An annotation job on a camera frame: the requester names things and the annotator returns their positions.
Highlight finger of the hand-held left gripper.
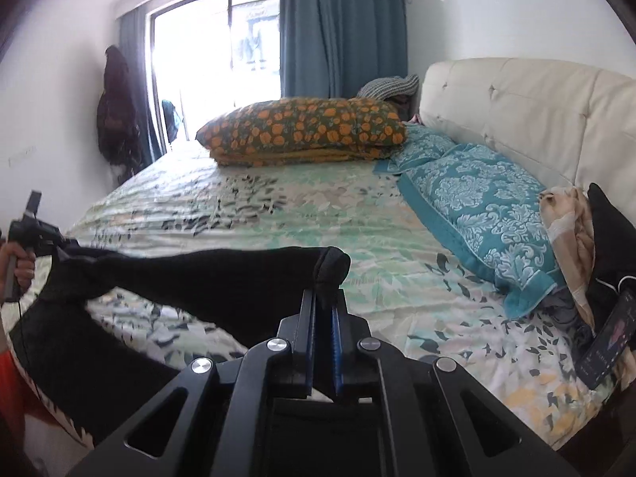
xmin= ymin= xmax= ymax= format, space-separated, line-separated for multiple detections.
xmin=54 ymin=237 xmax=99 ymax=260

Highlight dark hanging jacket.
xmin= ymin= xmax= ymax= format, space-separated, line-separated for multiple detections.
xmin=96 ymin=45 xmax=145 ymax=172

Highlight orange cloth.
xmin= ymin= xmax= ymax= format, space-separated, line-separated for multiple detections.
xmin=0 ymin=350 xmax=53 ymax=440

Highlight narrow blue curtain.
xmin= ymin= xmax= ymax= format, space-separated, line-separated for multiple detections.
xmin=118 ymin=9 xmax=166 ymax=160

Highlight cream tufted headboard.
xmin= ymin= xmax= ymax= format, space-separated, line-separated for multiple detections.
xmin=418 ymin=57 xmax=636 ymax=209

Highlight blue bag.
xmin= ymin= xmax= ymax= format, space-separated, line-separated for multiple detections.
xmin=160 ymin=99 xmax=180 ymax=141

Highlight person's left hand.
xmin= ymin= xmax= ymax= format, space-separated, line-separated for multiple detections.
xmin=0 ymin=241 xmax=37 ymax=305

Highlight black pants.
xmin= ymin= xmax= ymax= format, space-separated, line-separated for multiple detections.
xmin=9 ymin=246 xmax=351 ymax=450

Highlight black smartphone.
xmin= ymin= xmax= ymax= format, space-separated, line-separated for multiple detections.
xmin=575 ymin=289 xmax=636 ymax=391

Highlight glass balcony door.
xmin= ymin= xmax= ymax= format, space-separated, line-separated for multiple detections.
xmin=146 ymin=0 xmax=285 ymax=154

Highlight small teal damask pillow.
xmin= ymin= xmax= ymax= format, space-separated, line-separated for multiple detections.
xmin=372 ymin=123 xmax=459 ymax=176

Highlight wide blue curtain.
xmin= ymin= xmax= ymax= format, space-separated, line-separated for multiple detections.
xmin=279 ymin=0 xmax=410 ymax=100

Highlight large teal damask pillow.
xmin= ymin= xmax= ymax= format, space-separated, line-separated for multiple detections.
xmin=396 ymin=143 xmax=568 ymax=320

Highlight bed with leaf print sheet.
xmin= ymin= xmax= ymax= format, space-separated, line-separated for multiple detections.
xmin=10 ymin=139 xmax=619 ymax=458

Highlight beige printed cloth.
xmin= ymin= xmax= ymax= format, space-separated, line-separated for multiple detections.
xmin=539 ymin=185 xmax=598 ymax=335

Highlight grey striped cloth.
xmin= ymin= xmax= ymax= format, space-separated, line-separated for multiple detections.
xmin=356 ymin=74 xmax=421 ymax=101

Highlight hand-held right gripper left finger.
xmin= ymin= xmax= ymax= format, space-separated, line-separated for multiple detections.
xmin=64 ymin=289 xmax=317 ymax=477

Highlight black garment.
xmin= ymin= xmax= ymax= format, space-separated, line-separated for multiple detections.
xmin=585 ymin=182 xmax=636 ymax=305

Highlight orange floral pillow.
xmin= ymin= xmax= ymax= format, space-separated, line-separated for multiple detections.
xmin=195 ymin=96 xmax=409 ymax=168

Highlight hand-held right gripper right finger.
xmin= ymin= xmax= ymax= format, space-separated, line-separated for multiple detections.
xmin=330 ymin=291 xmax=582 ymax=477

